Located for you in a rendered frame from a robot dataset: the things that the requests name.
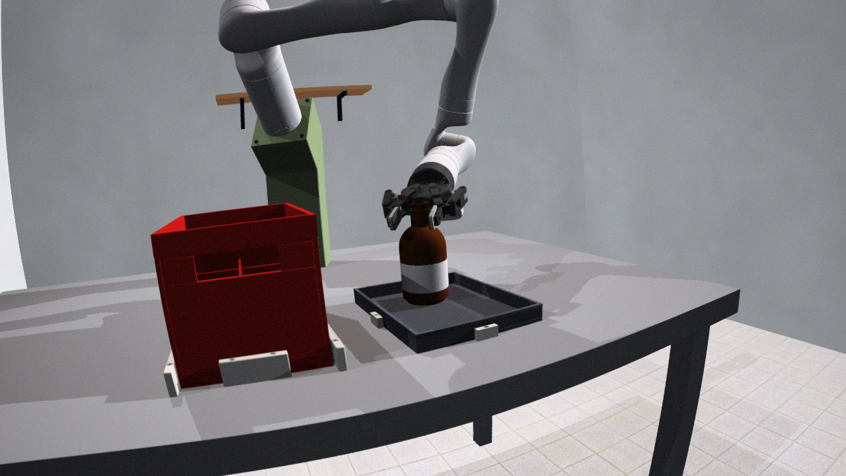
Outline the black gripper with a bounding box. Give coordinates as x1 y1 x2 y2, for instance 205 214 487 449
382 162 468 231

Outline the red crate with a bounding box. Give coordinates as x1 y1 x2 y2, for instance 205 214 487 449
151 203 334 389

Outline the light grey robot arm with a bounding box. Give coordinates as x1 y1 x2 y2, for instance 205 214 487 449
218 0 498 184

